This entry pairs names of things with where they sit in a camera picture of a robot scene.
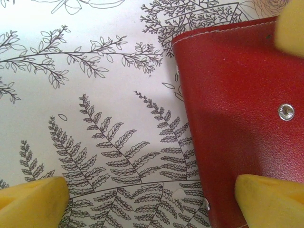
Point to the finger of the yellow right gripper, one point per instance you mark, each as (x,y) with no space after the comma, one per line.
(292,28)

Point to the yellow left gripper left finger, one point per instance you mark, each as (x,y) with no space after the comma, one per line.
(31,206)

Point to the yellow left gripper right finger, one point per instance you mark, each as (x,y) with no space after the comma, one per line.
(273,204)

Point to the red leather card holder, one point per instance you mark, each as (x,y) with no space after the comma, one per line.
(225,95)

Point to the floral print table cover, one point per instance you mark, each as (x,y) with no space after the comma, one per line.
(95,90)

